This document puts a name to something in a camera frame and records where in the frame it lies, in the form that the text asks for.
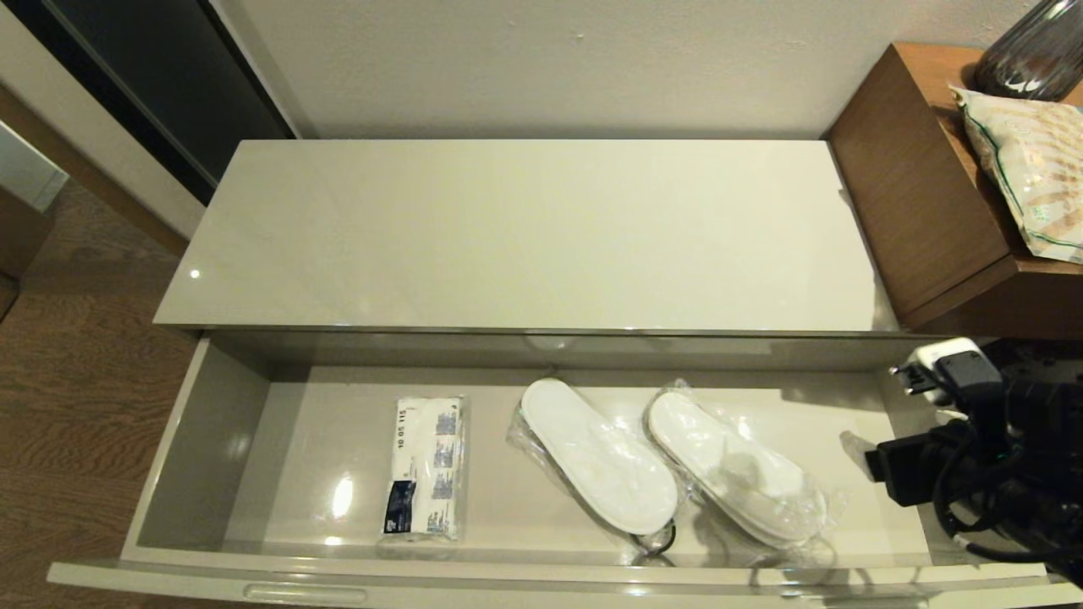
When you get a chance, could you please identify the bagged white slippers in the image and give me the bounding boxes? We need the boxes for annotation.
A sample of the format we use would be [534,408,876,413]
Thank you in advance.
[643,382,849,566]
[506,376,682,566]

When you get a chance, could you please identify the glossy white cabinet drawer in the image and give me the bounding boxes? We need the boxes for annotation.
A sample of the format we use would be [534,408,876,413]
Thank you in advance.
[47,334,1083,609]

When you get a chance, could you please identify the brown wooden side table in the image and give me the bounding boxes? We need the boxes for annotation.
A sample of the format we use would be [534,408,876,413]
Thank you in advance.
[827,42,1083,341]

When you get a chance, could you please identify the green-trimmed snack bag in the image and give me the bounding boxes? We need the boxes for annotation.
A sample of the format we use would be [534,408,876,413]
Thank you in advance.
[949,85,1083,265]

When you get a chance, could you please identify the dark ribbed glass vase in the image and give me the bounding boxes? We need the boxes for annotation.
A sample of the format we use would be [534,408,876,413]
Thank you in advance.
[973,0,1083,102]

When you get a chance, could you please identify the white tissue packet blue print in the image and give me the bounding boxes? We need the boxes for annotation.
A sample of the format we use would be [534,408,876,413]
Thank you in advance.
[381,398,468,542]

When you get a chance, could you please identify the dark glass sliding door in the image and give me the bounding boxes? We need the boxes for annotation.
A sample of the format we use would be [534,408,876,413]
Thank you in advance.
[4,0,297,206]

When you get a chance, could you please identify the white box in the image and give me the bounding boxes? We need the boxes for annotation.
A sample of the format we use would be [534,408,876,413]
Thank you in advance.
[0,123,69,212]

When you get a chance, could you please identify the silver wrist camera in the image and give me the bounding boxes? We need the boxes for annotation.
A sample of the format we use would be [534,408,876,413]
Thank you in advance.
[888,337,987,409]

